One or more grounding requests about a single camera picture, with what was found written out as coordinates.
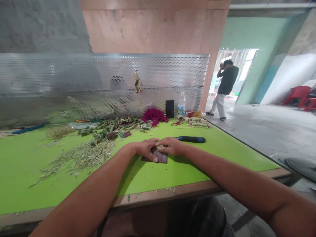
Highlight person's left hand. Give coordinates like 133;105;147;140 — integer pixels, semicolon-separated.
130;138;160;163

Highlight person's right hand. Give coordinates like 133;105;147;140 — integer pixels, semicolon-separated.
157;137;190;156

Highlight dark brown sandpaper sheet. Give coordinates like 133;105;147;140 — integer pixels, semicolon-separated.
141;145;169;164

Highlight green table mat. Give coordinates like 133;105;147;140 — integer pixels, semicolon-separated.
0;120;282;216

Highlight heap of pale bamboo whistles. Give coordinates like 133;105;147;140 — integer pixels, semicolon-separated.
183;115;213;129

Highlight magenta yarn bundle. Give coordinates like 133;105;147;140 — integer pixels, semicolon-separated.
142;105;169;127

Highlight black smartphone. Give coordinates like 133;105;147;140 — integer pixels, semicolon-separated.
165;99;175;119

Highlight clear plastic water bottle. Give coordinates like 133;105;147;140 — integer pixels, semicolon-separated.
177;92;186;116

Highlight pile of green bamboo tubes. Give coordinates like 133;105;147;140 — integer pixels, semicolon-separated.
77;114;153;148

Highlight wooden table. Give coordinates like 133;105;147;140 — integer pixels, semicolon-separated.
0;116;298;231

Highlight pile of bamboo shavings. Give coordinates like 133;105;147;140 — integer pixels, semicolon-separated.
28;139;117;189

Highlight hanging woven bamboo ornament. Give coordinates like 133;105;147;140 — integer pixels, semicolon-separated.
133;70;144;95

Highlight person's legs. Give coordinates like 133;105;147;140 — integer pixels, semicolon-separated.
97;196;236;237

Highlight coil of thin bamboo strips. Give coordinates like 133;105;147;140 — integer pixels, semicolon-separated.
45;124;76;141

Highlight perforated metal screen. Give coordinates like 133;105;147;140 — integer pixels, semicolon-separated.
0;52;211;128

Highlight blue pen-shaped tool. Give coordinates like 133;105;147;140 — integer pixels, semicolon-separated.
11;124;46;135

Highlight plywood panel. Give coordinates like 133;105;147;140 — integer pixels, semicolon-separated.
79;0;232;113

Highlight black round object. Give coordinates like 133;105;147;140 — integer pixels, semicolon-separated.
283;157;316;184

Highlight red plastic chair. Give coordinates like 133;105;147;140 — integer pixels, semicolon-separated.
297;97;316;112
282;86;312;107

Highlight knife with blue black handle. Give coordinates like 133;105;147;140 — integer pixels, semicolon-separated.
172;136;206;144

